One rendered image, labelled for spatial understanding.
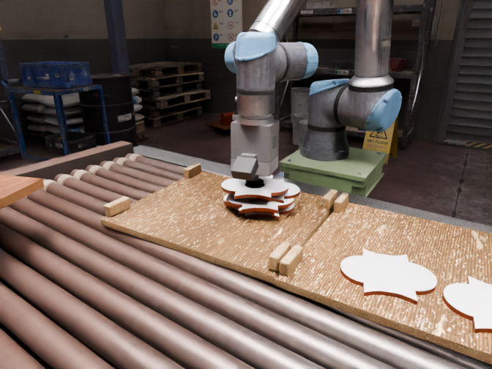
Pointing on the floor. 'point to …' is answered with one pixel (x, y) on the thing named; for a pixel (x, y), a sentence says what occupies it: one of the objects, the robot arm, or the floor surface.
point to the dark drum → (121, 105)
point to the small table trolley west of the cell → (56, 114)
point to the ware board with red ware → (224, 122)
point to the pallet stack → (168, 91)
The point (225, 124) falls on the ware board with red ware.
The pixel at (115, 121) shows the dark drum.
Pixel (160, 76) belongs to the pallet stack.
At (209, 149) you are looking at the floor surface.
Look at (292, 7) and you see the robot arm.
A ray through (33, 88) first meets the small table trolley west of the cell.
